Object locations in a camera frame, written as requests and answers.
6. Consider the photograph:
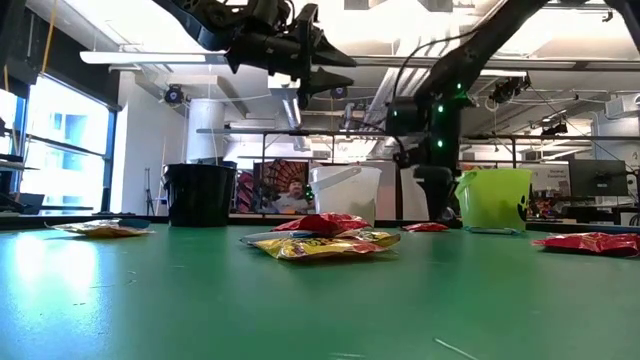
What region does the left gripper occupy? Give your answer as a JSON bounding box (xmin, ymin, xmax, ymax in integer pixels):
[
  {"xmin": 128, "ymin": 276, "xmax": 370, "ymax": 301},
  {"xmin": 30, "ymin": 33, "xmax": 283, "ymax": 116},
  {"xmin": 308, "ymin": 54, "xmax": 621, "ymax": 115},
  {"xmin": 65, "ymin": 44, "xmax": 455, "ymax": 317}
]
[{"xmin": 224, "ymin": 3, "xmax": 357, "ymax": 109}]

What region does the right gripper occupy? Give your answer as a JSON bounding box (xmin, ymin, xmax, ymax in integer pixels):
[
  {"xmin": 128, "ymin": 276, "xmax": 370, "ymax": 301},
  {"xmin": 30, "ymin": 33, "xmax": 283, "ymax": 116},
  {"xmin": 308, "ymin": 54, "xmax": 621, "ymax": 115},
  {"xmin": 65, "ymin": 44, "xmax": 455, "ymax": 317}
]
[{"xmin": 413, "ymin": 127, "xmax": 460, "ymax": 221}]

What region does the white ceiling unit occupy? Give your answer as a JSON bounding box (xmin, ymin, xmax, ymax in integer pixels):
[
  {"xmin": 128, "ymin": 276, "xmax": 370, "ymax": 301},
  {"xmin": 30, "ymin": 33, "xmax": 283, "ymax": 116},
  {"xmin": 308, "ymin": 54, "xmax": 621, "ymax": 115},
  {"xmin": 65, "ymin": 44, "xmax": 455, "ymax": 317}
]
[{"xmin": 267, "ymin": 73, "xmax": 301, "ymax": 99}]

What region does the black computer monitor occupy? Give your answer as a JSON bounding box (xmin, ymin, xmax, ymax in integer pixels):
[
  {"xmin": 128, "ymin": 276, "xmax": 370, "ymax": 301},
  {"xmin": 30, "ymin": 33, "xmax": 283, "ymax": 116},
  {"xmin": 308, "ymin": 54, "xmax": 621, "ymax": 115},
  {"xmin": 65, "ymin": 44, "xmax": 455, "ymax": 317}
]
[{"xmin": 568, "ymin": 159, "xmax": 630, "ymax": 198}]

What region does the black table frame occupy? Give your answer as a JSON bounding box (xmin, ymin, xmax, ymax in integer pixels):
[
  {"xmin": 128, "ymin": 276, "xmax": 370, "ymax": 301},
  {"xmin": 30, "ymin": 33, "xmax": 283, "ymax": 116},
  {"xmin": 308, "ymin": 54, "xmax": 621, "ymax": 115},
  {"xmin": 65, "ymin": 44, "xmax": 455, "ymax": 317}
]
[{"xmin": 0, "ymin": 212, "xmax": 640, "ymax": 234}]

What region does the white round pillar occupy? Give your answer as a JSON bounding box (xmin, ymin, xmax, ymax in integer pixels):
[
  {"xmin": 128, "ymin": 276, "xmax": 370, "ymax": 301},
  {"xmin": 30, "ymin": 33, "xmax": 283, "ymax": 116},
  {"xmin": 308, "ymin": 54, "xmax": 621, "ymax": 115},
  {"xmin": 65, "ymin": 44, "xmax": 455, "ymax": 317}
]
[{"xmin": 187, "ymin": 98, "xmax": 226, "ymax": 165}]

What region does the green halloween bucket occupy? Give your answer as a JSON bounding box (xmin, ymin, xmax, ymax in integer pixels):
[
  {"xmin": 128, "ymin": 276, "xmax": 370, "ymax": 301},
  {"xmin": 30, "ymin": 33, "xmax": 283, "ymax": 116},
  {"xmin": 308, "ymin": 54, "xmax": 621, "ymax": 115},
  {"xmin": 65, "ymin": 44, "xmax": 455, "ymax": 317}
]
[{"xmin": 453, "ymin": 168, "xmax": 534, "ymax": 234}]

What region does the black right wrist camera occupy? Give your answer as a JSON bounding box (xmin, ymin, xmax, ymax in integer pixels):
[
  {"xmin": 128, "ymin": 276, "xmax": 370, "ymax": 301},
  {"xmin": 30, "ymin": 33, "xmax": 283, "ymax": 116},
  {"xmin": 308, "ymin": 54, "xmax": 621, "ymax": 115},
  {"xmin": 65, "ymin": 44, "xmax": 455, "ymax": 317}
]
[{"xmin": 392, "ymin": 147, "xmax": 419, "ymax": 169}]

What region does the person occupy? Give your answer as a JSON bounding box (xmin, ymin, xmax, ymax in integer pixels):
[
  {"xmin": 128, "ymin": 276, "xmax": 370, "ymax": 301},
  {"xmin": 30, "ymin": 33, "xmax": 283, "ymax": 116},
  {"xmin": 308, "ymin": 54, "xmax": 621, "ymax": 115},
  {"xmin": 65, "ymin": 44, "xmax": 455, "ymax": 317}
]
[{"xmin": 272, "ymin": 177, "xmax": 316, "ymax": 215}]

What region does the white partition panel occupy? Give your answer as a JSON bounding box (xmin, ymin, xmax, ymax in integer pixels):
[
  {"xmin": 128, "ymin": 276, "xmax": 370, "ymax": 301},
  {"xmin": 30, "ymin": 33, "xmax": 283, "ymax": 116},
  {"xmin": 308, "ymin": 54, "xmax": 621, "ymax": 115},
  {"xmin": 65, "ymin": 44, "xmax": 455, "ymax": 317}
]
[{"xmin": 380, "ymin": 160, "xmax": 416, "ymax": 221}]

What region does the red patterned wall poster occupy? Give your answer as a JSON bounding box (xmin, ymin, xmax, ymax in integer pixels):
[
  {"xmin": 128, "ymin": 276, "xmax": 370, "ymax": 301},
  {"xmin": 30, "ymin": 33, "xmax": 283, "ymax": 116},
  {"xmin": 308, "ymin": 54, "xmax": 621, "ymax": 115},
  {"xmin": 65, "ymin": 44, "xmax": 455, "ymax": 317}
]
[{"xmin": 237, "ymin": 159, "xmax": 311, "ymax": 214}]

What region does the black halloween bucket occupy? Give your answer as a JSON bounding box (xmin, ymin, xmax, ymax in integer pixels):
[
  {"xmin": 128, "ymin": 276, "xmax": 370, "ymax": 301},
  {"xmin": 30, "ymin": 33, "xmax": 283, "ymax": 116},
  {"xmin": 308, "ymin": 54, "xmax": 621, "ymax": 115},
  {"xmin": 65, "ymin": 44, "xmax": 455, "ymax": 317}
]
[{"xmin": 163, "ymin": 163, "xmax": 237, "ymax": 229}]

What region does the white halloween bucket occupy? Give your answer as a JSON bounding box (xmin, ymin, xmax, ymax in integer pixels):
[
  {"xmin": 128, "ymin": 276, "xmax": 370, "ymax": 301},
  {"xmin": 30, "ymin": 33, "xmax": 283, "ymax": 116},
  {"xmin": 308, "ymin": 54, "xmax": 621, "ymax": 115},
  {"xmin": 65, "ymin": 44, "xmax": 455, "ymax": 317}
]
[{"xmin": 308, "ymin": 165, "xmax": 382, "ymax": 226}]

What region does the black metal rack frame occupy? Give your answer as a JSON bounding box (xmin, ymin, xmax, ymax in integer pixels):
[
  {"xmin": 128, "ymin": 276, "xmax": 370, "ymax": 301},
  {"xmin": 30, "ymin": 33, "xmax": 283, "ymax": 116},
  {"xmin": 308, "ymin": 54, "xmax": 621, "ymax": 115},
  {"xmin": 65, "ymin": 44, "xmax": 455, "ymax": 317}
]
[{"xmin": 195, "ymin": 127, "xmax": 640, "ymax": 221}]

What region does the black overhead camera rig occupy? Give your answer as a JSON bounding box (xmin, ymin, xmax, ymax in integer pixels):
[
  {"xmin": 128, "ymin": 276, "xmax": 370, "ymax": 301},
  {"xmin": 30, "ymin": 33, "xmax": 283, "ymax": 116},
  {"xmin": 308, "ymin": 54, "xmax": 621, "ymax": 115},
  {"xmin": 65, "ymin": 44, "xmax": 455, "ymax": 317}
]
[{"xmin": 489, "ymin": 74, "xmax": 532, "ymax": 105}]

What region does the red Skittles bag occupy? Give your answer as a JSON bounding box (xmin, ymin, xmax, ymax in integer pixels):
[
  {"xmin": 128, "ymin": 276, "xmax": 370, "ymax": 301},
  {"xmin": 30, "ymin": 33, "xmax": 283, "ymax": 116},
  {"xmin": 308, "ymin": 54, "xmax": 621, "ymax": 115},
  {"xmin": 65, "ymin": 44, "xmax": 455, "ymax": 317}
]
[
  {"xmin": 402, "ymin": 222, "xmax": 450, "ymax": 234},
  {"xmin": 272, "ymin": 213, "xmax": 372, "ymax": 237},
  {"xmin": 531, "ymin": 232, "xmax": 640, "ymax": 258}
]

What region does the white blue Hershey's bar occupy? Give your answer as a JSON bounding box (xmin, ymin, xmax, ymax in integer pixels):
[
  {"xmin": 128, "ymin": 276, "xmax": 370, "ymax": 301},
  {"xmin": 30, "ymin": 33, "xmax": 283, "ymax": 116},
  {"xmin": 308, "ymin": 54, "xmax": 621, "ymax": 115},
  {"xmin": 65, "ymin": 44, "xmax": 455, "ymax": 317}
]
[
  {"xmin": 238, "ymin": 230, "xmax": 311, "ymax": 246},
  {"xmin": 115, "ymin": 217, "xmax": 153, "ymax": 230},
  {"xmin": 463, "ymin": 226, "xmax": 522, "ymax": 236}
]

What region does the silver air duct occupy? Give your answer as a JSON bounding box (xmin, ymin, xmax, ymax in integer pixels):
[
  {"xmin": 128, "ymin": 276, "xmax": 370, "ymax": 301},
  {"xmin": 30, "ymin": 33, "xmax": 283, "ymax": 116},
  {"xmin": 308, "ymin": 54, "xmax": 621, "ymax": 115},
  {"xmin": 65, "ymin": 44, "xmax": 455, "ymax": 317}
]
[{"xmin": 280, "ymin": 97, "xmax": 307, "ymax": 151}]

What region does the white equipment sign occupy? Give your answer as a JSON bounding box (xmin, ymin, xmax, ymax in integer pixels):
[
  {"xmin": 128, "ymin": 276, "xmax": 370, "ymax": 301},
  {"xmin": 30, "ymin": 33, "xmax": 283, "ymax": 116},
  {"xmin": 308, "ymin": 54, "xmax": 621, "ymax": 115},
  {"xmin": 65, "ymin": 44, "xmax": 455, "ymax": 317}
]
[{"xmin": 532, "ymin": 163, "xmax": 571, "ymax": 197}]

